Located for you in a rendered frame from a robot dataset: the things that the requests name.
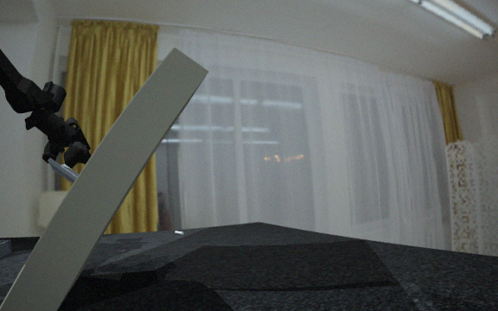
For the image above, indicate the cream flat panel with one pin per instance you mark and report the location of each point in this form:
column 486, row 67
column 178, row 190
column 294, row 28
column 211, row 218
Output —
column 70, row 238

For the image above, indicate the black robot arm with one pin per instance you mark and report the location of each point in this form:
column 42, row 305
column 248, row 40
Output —
column 24, row 95

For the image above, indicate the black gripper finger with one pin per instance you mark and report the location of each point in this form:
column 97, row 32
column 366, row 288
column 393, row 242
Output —
column 86, row 157
column 81, row 138

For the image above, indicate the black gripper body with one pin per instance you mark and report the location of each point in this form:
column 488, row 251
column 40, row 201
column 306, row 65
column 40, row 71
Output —
column 64, row 134

